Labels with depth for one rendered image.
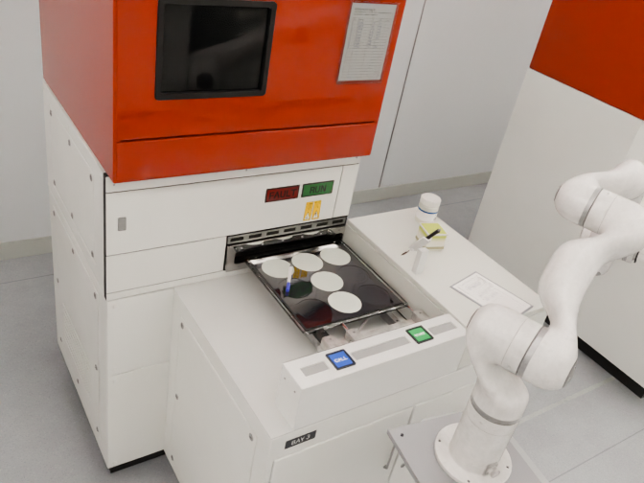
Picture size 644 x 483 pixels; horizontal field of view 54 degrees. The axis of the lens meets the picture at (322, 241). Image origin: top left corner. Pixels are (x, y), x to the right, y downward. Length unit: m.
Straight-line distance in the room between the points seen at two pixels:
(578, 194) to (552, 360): 0.42
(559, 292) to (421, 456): 0.52
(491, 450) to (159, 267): 1.03
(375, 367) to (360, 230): 0.64
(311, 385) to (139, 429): 0.98
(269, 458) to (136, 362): 0.67
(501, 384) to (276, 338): 0.67
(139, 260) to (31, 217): 1.65
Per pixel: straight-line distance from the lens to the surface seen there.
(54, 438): 2.68
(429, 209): 2.23
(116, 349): 2.07
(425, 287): 1.93
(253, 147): 1.78
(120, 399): 2.22
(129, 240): 1.83
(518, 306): 2.00
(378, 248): 2.07
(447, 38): 4.28
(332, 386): 1.57
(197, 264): 1.97
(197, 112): 1.66
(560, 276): 1.47
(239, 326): 1.86
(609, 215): 1.57
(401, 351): 1.68
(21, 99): 3.21
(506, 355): 1.40
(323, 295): 1.90
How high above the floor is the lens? 2.02
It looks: 31 degrees down
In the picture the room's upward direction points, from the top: 12 degrees clockwise
